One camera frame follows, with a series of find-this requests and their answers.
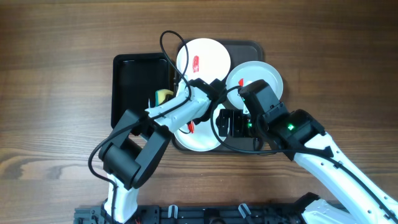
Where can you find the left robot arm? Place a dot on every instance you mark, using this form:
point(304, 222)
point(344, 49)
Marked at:
point(133, 150)

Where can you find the yellow green sponge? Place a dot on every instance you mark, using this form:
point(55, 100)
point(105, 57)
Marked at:
point(161, 91)

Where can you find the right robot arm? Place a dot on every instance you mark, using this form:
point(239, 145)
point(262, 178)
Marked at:
point(304, 140)

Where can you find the white plate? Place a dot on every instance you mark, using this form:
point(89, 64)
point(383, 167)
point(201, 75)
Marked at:
point(202, 140)
point(207, 59)

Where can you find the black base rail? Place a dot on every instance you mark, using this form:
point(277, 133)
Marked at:
point(173, 214)

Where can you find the dark brown serving tray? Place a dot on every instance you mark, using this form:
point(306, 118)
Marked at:
point(240, 51)

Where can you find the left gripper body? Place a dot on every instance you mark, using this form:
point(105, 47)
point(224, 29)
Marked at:
point(203, 119)

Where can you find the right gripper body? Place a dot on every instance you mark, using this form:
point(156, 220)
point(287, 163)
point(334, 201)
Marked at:
point(242, 124)

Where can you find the black plastic bin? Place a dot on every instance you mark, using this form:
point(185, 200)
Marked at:
point(136, 78)

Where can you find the light grey plate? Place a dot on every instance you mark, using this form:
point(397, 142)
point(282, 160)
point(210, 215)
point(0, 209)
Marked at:
point(251, 77)

